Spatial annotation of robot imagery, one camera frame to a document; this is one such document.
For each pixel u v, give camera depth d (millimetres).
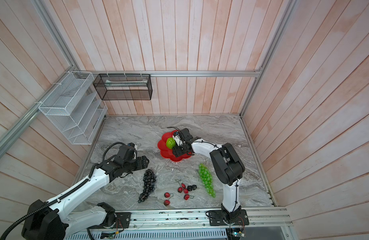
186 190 817
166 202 778
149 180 816
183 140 781
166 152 981
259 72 928
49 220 381
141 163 742
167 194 803
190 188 818
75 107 732
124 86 1048
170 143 957
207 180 828
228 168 507
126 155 634
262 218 749
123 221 734
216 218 732
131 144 762
